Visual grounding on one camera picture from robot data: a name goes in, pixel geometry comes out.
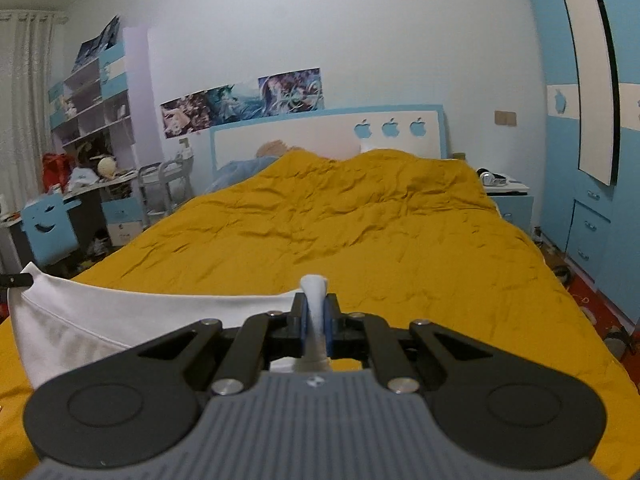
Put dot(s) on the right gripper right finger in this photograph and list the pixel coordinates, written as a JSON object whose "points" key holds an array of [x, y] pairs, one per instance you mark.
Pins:
{"points": [[346, 337]]}

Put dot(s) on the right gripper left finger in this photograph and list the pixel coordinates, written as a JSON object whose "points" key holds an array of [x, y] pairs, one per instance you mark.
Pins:
{"points": [[286, 331]]}

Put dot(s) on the white printed t-shirt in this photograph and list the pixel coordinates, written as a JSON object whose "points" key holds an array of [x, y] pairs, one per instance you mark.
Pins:
{"points": [[60, 325]]}

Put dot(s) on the mustard yellow bed cover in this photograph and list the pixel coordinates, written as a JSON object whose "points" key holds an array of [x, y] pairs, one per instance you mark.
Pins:
{"points": [[395, 235]]}

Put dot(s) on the blue pillow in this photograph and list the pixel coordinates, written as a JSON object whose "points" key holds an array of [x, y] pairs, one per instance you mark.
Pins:
{"points": [[238, 171]]}

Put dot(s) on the grey metal rack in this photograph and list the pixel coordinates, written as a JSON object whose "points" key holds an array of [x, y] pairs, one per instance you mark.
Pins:
{"points": [[164, 187]]}

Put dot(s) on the white blue apple headboard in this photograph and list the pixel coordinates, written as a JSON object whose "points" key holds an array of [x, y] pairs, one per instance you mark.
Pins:
{"points": [[418, 129]]}

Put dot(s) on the headphones on nightstand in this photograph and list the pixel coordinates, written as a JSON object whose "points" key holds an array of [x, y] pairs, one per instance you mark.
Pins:
{"points": [[491, 180]]}

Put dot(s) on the blue bedside table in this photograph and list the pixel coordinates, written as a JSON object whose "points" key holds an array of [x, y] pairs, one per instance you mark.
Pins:
{"points": [[514, 202]]}

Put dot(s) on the cluttered desk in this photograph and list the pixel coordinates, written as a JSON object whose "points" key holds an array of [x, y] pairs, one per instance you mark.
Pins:
{"points": [[86, 214]]}

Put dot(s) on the blue smiley chair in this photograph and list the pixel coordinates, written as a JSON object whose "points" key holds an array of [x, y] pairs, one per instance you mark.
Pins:
{"points": [[49, 231]]}

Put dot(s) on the red bag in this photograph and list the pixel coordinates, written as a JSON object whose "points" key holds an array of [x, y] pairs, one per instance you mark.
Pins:
{"points": [[56, 170]]}

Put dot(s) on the blue white bookshelf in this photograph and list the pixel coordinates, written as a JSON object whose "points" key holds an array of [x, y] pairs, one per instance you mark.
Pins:
{"points": [[107, 100]]}

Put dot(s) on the white sheer curtain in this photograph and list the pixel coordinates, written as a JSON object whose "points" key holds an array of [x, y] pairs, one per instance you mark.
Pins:
{"points": [[27, 41]]}

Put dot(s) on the blue white wardrobe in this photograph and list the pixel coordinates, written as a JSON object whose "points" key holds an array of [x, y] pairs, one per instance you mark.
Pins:
{"points": [[590, 207]]}

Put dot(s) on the anime wall posters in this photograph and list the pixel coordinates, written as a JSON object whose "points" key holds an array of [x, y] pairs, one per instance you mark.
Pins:
{"points": [[299, 91]]}

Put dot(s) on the beige wall switch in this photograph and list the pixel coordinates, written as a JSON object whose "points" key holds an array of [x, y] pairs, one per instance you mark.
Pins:
{"points": [[504, 118]]}

